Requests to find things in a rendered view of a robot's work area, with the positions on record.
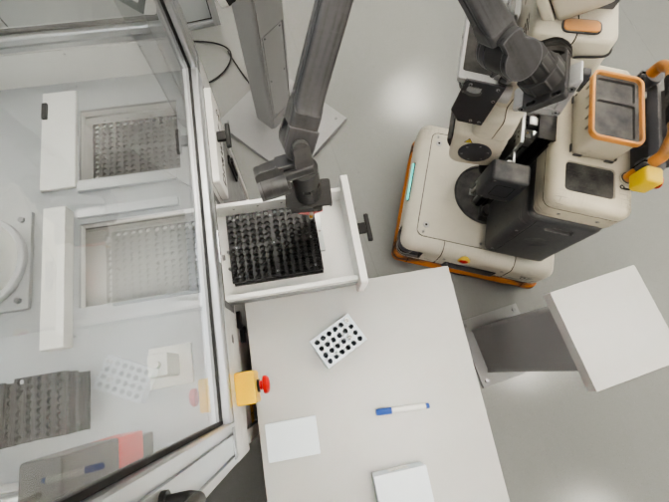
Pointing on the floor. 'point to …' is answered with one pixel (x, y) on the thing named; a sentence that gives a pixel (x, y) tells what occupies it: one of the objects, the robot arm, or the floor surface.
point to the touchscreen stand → (267, 82)
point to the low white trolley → (375, 391)
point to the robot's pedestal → (574, 334)
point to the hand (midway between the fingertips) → (311, 210)
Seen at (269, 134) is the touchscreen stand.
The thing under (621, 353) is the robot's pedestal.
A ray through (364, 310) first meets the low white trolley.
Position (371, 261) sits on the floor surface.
